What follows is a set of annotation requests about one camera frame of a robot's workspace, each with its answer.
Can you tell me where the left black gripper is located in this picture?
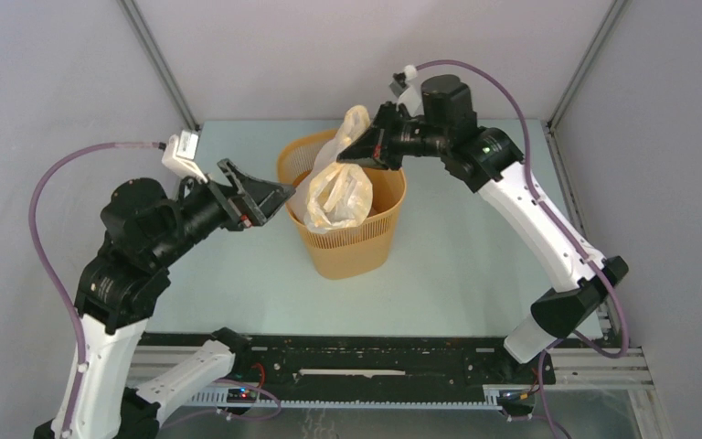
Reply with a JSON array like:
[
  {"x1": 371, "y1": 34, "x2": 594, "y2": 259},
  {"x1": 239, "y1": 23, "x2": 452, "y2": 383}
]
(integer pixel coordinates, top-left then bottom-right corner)
[{"x1": 156, "y1": 154, "x2": 298, "y2": 263}]

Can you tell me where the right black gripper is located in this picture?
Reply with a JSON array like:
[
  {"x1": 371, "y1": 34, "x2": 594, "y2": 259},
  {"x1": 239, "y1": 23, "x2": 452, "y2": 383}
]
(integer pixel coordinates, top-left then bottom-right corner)
[{"x1": 338, "y1": 102, "x2": 450, "y2": 172}]

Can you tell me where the translucent yellowish trash bag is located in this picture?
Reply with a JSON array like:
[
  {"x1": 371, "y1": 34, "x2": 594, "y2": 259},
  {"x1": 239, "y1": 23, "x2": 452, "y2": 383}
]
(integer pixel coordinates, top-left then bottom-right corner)
[{"x1": 288, "y1": 105, "x2": 373, "y2": 234}]

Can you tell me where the orange plastic trash bin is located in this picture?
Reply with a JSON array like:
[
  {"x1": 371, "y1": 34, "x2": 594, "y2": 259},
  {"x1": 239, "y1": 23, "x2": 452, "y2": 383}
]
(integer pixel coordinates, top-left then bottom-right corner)
[{"x1": 277, "y1": 129, "x2": 407, "y2": 280}]

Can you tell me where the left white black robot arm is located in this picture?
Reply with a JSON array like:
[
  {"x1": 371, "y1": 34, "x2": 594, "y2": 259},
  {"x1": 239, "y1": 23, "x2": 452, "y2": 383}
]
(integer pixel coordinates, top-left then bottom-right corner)
[{"x1": 34, "y1": 159, "x2": 294, "y2": 438}]

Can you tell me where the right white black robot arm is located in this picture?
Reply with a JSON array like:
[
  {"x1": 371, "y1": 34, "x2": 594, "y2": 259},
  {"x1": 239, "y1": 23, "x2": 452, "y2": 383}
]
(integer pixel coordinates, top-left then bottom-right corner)
[{"x1": 337, "y1": 73, "x2": 628, "y2": 382}]

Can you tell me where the small lit circuit board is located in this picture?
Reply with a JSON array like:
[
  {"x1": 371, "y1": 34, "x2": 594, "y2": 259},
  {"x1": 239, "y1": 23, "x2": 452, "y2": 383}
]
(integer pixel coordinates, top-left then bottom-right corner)
[{"x1": 226, "y1": 387, "x2": 259, "y2": 403}]

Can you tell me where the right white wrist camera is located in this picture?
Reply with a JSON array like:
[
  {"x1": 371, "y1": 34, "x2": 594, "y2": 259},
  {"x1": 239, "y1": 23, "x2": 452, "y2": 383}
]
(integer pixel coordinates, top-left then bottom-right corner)
[{"x1": 389, "y1": 64, "x2": 422, "y2": 116}]

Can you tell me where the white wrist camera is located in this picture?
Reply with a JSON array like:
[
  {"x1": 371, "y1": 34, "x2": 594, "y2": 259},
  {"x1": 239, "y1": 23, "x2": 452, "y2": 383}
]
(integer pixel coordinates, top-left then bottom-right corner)
[
  {"x1": 389, "y1": 64, "x2": 422, "y2": 116},
  {"x1": 161, "y1": 130, "x2": 208, "y2": 184}
]

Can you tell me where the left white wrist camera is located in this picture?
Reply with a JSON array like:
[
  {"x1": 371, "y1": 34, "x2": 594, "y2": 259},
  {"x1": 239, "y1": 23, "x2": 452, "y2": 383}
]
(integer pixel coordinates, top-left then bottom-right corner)
[{"x1": 161, "y1": 130, "x2": 208, "y2": 184}]

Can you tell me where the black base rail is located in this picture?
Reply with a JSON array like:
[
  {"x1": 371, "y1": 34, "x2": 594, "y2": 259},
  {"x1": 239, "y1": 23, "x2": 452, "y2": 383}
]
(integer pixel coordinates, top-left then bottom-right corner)
[{"x1": 139, "y1": 329, "x2": 546, "y2": 413}]

